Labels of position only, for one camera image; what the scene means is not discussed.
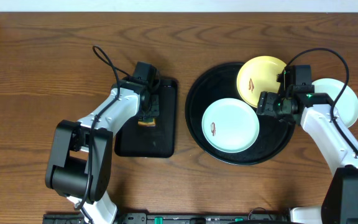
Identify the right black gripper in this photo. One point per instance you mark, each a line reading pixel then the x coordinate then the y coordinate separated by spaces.
pixel 265 105

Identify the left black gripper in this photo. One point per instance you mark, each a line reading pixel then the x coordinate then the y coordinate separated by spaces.
pixel 150 113

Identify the yellow green sponge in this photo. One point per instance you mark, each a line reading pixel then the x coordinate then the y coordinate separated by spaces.
pixel 147 122

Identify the mint plate with red stain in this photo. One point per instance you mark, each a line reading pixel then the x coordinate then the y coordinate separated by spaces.
pixel 347 105

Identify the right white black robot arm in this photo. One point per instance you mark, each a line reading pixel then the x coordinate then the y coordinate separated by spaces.
pixel 318 117

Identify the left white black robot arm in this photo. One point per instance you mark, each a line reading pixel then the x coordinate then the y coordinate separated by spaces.
pixel 79 166

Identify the black rectangular tray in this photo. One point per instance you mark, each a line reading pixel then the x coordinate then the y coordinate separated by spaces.
pixel 134 140

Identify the black round tray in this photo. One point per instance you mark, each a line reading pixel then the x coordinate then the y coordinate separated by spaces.
pixel 220 82

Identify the yellow plate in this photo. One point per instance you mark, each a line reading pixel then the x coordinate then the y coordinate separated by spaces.
pixel 257 75

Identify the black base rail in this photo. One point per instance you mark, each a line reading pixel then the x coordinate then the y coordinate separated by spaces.
pixel 142 218

